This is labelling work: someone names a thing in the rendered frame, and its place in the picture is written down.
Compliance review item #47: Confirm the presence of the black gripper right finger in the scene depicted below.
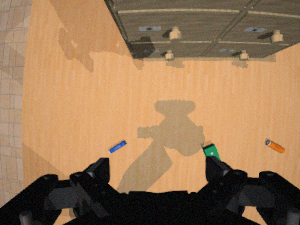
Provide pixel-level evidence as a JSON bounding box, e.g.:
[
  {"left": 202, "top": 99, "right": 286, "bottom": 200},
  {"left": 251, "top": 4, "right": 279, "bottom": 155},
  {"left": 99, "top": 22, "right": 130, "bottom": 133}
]
[{"left": 179, "top": 156, "right": 300, "bottom": 225}]

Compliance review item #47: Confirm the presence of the wooden chest of drawers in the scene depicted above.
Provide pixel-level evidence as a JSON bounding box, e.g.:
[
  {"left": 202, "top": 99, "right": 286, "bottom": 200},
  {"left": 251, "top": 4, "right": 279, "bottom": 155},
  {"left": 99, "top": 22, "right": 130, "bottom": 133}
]
[{"left": 104, "top": 0, "right": 300, "bottom": 59}]

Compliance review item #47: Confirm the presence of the green battery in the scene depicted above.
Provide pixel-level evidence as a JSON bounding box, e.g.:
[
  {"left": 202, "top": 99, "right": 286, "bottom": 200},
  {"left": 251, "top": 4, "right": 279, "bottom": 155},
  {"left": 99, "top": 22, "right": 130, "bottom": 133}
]
[{"left": 202, "top": 143, "right": 221, "bottom": 161}]

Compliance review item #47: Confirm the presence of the orange battery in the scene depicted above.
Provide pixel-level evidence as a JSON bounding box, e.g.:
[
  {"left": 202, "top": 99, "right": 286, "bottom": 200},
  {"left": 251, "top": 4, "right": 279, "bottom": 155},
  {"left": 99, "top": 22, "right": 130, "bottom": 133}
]
[{"left": 265, "top": 140, "right": 285, "bottom": 153}]

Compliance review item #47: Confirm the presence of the blue battery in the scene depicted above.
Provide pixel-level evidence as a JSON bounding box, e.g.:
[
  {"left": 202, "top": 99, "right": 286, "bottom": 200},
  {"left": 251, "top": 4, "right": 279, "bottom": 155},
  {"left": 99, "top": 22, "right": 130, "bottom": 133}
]
[{"left": 108, "top": 141, "right": 126, "bottom": 154}]

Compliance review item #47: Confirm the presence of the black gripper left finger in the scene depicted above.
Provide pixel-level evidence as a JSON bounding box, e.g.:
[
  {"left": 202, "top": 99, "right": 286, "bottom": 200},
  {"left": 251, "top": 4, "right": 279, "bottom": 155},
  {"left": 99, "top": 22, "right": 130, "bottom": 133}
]
[{"left": 0, "top": 157, "right": 139, "bottom": 225}]

